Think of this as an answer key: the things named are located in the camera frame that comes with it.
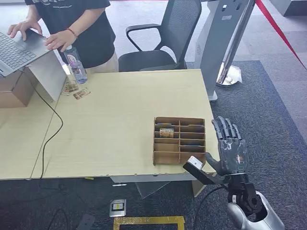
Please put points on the grey laptop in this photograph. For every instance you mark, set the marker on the grey laptop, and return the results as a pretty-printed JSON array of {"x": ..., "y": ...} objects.
[{"x": 17, "y": 50}]

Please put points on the grey laptop stand panel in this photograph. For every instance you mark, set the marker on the grey laptop stand panel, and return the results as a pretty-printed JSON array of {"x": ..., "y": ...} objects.
[{"x": 48, "y": 77}]

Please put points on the person's right hand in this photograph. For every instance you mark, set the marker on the person's right hand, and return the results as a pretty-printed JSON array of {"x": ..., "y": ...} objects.
[{"x": 23, "y": 28}]

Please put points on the clear plastic water bottle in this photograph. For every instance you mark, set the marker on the clear plastic water bottle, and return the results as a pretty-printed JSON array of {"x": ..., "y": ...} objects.
[{"x": 76, "y": 65}]

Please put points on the brown hotel card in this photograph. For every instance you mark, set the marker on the brown hotel card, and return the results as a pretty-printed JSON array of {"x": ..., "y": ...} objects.
[{"x": 166, "y": 132}]

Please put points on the person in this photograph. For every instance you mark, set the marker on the person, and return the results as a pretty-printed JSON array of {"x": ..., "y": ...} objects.
[{"x": 79, "y": 30}]

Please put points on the person's hand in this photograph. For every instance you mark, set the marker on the person's hand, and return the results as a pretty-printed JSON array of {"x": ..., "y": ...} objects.
[
  {"x": 23, "y": 28},
  {"x": 60, "y": 40}
]

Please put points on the wooden slotted card holder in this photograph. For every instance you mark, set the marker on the wooden slotted card holder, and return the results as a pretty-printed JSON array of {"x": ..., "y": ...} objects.
[{"x": 179, "y": 141}]

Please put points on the brown cardboard box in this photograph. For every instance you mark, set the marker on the brown cardboard box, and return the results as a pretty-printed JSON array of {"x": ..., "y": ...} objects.
[{"x": 15, "y": 89}]

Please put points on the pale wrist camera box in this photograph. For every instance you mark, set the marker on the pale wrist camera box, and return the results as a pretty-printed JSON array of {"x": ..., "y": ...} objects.
[{"x": 195, "y": 163}]

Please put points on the black office chair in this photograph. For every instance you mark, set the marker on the black office chair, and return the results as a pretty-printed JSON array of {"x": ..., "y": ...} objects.
[{"x": 165, "y": 41}]

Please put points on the yellow floor tape marker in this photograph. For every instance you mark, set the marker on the yellow floor tape marker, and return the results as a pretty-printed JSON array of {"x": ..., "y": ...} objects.
[{"x": 148, "y": 223}]

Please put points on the silver floor tag plate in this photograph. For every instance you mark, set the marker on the silver floor tag plate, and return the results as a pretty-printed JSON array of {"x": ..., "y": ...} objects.
[{"x": 117, "y": 208}]

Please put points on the person's left hand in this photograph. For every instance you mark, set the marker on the person's left hand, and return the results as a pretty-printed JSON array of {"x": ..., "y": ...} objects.
[{"x": 60, "y": 40}]

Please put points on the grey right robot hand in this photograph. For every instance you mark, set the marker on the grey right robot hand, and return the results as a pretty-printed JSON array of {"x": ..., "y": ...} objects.
[{"x": 231, "y": 152}]

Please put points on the brown printed card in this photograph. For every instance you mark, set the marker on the brown printed card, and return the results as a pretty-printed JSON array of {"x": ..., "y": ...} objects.
[
  {"x": 69, "y": 88},
  {"x": 82, "y": 93}
]

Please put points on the red barrier ribbon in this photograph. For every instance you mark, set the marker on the red barrier ribbon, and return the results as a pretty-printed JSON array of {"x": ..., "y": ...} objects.
[{"x": 280, "y": 33}]

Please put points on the grey kiosk stand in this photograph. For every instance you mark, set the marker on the grey kiosk stand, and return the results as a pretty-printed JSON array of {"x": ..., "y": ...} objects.
[{"x": 221, "y": 44}]

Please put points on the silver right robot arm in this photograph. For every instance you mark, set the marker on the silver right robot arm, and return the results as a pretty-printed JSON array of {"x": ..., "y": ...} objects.
[{"x": 249, "y": 206}]

